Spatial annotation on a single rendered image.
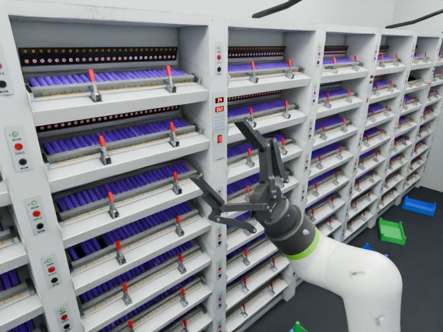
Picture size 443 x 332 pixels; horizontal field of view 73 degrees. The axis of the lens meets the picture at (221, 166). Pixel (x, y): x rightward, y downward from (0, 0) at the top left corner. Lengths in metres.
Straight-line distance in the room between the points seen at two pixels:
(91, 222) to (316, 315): 1.74
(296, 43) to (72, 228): 1.39
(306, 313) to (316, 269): 1.74
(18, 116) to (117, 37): 0.47
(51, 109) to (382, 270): 0.87
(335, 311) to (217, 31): 1.99
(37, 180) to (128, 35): 0.60
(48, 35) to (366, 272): 1.07
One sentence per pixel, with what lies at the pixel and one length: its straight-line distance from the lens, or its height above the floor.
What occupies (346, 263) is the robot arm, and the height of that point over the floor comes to 1.36.
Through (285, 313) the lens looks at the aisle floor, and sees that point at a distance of 2.37.
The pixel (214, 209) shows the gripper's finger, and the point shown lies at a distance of 0.53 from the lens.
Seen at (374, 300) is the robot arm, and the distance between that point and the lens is 0.63.
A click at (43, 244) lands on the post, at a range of 1.07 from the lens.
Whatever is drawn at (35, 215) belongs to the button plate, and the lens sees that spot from 1.02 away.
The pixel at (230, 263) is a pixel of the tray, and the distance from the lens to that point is 1.78.
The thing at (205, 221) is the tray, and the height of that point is 0.98.
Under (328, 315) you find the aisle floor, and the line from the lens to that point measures 2.43.
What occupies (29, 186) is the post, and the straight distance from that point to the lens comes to 0.99.
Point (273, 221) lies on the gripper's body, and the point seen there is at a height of 1.43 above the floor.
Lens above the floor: 1.74
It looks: 22 degrees down
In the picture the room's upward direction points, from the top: straight up
